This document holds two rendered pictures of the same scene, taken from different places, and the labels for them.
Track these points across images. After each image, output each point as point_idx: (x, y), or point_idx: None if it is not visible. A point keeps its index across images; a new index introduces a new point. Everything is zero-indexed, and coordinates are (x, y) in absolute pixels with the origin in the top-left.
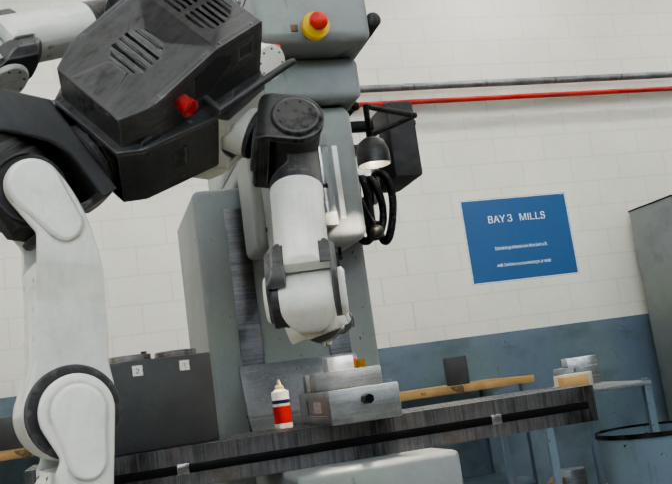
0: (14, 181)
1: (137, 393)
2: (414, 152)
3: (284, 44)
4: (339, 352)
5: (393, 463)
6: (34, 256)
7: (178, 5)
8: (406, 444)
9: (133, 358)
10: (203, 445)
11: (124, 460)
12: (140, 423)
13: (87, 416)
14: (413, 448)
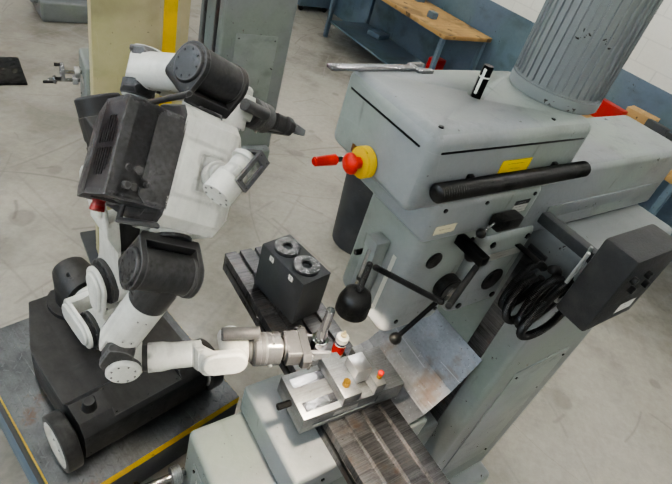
0: (80, 174)
1: (268, 268)
2: (591, 308)
3: None
4: (472, 348)
5: (272, 441)
6: None
7: (102, 136)
8: (326, 443)
9: (276, 251)
10: (265, 321)
11: (245, 289)
12: (265, 281)
13: (93, 290)
14: (328, 449)
